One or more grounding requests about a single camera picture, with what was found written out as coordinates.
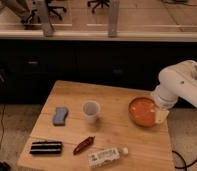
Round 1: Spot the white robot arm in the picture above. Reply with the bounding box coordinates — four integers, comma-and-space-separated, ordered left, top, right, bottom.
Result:
151, 60, 197, 124

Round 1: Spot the orange bowl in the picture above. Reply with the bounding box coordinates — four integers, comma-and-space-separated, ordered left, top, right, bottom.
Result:
128, 97, 156, 127

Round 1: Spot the white paper cup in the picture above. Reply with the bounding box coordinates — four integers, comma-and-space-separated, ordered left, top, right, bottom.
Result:
82, 101, 101, 124

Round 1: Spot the clear plastic bottle with label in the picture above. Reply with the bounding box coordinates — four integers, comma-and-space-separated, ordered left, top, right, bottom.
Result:
88, 147, 129, 168

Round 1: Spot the blue sponge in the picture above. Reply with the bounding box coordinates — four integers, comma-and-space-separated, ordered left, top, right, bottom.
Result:
52, 107, 68, 126

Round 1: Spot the black ridged block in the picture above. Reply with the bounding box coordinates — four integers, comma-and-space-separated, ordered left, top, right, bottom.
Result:
30, 141, 62, 155

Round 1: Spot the black office chair right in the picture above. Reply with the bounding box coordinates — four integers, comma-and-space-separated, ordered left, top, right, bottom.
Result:
87, 0, 110, 13

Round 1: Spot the black office chair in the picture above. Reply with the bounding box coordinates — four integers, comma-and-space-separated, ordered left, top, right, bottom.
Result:
21, 0, 67, 25
87, 0, 110, 13

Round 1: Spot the dark cabinet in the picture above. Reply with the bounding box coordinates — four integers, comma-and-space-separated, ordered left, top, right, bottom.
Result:
0, 39, 197, 104

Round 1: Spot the black office chair left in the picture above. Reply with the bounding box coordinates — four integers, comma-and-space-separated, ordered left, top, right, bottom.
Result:
21, 0, 67, 25

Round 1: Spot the black object bottom left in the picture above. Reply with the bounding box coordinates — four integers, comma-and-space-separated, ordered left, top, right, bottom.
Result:
0, 162, 11, 171

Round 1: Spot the black cable on right floor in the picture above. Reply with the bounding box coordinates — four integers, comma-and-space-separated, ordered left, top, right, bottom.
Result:
172, 148, 197, 170

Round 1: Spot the right metal post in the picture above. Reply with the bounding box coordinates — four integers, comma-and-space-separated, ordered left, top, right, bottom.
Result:
108, 0, 120, 37

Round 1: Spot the metal post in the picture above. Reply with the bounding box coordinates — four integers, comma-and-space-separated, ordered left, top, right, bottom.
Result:
36, 0, 54, 37
108, 0, 120, 37

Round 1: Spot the left metal post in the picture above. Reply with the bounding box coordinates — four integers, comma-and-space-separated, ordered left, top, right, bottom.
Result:
36, 0, 54, 37

